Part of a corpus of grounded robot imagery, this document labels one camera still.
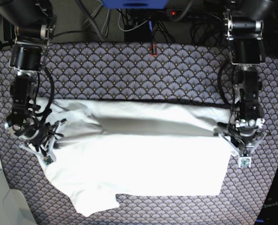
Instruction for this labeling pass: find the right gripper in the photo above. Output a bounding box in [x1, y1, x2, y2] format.
[4, 114, 66, 165]

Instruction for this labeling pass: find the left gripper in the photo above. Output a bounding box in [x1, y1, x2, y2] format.
[217, 117, 267, 168]

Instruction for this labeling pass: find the white T-shirt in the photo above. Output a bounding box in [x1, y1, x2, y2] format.
[39, 99, 231, 217]

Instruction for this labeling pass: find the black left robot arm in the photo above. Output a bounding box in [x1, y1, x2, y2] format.
[218, 0, 275, 168]

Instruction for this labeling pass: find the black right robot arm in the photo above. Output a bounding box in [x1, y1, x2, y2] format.
[0, 0, 66, 165]

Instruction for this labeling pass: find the white plastic bin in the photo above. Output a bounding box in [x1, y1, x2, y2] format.
[0, 169, 36, 225]

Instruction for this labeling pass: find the patterned purple tablecloth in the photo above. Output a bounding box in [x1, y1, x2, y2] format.
[0, 42, 278, 225]

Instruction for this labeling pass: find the red black table clamp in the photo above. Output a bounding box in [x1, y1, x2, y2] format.
[150, 44, 157, 57]

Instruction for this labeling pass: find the black power strip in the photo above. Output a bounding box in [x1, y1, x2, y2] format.
[165, 9, 221, 22]

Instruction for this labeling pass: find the black box under table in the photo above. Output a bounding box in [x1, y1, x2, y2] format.
[124, 23, 152, 43]

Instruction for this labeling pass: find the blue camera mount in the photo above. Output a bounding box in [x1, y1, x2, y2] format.
[103, 0, 168, 9]

